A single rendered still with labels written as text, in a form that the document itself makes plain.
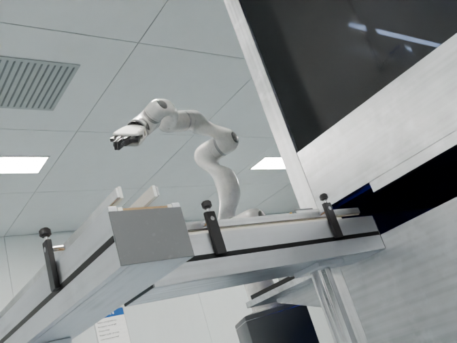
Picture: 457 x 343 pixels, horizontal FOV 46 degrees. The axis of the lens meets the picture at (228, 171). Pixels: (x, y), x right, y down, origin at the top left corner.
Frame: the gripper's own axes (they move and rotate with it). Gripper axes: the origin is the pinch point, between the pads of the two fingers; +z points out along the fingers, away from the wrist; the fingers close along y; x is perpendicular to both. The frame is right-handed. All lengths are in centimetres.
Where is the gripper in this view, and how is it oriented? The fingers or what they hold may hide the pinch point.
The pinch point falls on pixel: (118, 143)
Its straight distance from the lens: 191.5
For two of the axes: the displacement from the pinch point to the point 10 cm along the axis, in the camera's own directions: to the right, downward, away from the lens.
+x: -0.5, -9.3, -3.7
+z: -2.4, 3.7, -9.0
